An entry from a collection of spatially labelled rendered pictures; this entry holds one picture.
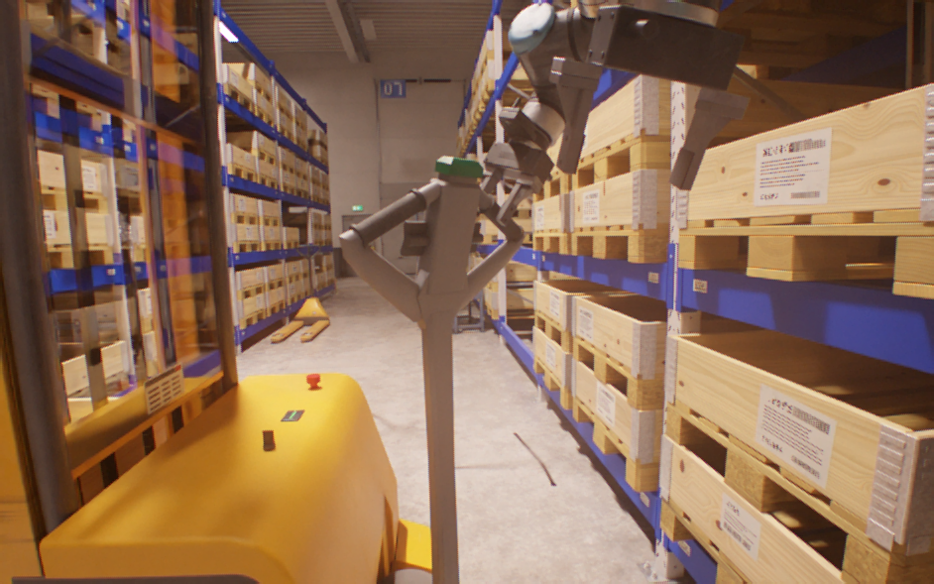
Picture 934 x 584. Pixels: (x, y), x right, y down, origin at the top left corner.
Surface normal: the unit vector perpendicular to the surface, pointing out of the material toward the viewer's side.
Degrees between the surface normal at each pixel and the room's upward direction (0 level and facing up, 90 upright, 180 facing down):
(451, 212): 106
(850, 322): 90
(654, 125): 90
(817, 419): 90
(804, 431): 90
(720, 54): 114
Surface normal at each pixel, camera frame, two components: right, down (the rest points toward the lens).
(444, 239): 0.68, 0.34
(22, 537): 0.09, 0.12
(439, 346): 0.70, 0.06
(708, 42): 0.12, 0.50
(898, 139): -0.99, 0.04
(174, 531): -0.03, -0.99
